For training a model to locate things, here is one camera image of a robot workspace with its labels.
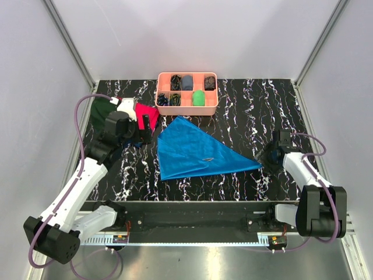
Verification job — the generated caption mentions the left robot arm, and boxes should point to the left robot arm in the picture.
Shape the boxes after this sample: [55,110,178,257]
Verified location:
[23,111,153,267]

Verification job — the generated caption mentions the dark green baseball cap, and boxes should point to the dark green baseball cap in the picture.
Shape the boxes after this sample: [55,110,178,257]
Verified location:
[90,97,117,131]

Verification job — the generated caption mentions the yellow floral rolled cloth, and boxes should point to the yellow floral rolled cloth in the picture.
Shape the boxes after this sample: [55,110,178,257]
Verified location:
[169,93,181,107]

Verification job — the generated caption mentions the green rolled cloth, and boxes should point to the green rolled cloth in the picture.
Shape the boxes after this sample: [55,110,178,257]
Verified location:
[192,90,205,107]

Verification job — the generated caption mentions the grey rolled cloth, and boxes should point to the grey rolled cloth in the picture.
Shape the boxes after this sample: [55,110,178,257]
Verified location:
[181,75,193,91]

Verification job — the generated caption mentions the bright blue napkin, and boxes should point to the bright blue napkin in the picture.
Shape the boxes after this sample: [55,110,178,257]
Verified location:
[157,116,262,181]

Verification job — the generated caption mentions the brown patterned rolled cloth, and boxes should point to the brown patterned rolled cloth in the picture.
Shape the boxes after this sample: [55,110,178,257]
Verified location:
[204,76,216,91]

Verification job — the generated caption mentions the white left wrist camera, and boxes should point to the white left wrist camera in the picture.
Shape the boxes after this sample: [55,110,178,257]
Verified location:
[117,97,137,121]

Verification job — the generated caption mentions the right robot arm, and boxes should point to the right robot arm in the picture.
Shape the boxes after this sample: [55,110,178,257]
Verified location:
[255,143,347,242]

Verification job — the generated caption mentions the aluminium frame rail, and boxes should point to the aluminium frame rail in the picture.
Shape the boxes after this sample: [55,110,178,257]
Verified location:
[41,0,96,90]

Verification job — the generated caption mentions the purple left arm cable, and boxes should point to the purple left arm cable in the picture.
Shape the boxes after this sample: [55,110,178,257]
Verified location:
[29,93,123,279]

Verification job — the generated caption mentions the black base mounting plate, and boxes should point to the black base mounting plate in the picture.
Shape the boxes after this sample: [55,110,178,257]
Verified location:
[92,201,300,243]

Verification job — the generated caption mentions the pink folded cloth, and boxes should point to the pink folded cloth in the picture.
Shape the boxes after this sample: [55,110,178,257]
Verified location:
[135,103,160,132]

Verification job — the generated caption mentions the navy striped rolled cloth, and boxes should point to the navy striped rolled cloth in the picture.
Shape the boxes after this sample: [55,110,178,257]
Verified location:
[157,93,169,106]

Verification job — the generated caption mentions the dark floral rolled cloth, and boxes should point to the dark floral rolled cloth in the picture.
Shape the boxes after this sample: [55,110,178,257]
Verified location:
[170,75,182,91]

